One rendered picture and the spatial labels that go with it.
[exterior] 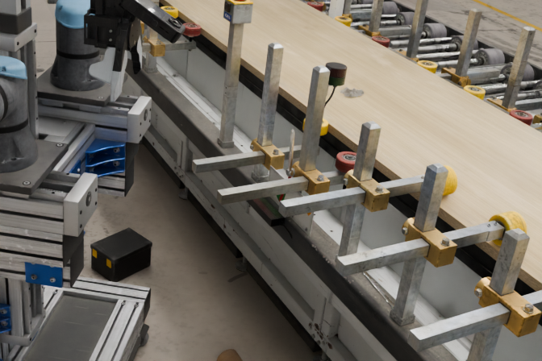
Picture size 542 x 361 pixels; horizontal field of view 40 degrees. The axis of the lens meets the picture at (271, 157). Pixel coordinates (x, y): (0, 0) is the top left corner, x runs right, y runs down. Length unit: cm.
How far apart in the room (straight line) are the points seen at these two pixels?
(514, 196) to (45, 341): 149
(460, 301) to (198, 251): 153
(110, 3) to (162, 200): 237
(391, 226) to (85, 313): 106
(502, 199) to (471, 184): 10
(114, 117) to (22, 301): 58
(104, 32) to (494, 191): 125
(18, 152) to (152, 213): 190
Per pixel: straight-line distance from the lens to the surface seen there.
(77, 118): 214
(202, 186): 343
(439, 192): 170
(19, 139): 168
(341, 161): 213
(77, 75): 209
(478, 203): 208
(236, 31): 243
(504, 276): 158
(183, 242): 333
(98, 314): 259
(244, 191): 200
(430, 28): 388
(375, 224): 225
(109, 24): 131
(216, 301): 300
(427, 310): 209
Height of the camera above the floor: 184
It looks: 26 degrees down
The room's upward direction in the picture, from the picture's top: 7 degrees clockwise
